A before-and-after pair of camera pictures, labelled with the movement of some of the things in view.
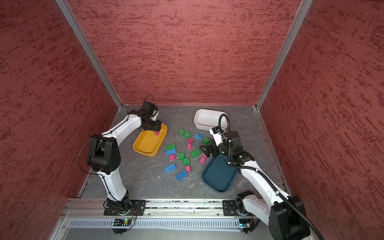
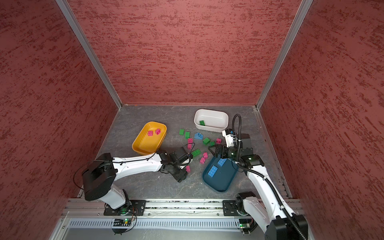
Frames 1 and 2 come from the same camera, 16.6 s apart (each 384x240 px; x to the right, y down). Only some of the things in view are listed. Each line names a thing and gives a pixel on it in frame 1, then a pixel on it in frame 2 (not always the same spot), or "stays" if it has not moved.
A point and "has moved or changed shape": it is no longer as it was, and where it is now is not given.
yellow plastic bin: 148,143 stays
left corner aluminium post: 71,19 stays
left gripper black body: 152,125 -> 178,173
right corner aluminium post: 304,7 stays
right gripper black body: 222,149 stays
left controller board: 121,222 stays
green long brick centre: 195,152 stays
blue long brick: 171,151 has moved or changed shape
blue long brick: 170,168 has moved or changed shape
